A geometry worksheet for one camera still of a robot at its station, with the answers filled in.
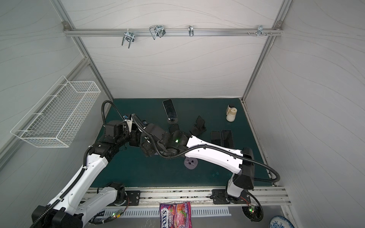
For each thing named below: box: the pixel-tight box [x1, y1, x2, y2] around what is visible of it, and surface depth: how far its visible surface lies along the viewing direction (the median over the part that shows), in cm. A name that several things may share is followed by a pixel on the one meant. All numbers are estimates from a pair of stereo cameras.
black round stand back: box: [167, 117, 179, 125], surface depth 109 cm
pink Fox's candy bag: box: [159, 201, 193, 228], surface depth 69 cm
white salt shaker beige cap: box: [225, 104, 238, 123], surface depth 106 cm
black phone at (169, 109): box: [162, 98, 178, 121], surface depth 102 cm
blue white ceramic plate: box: [269, 215, 295, 228], surface depth 66 cm
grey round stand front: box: [183, 156, 199, 170], surface depth 84 cm
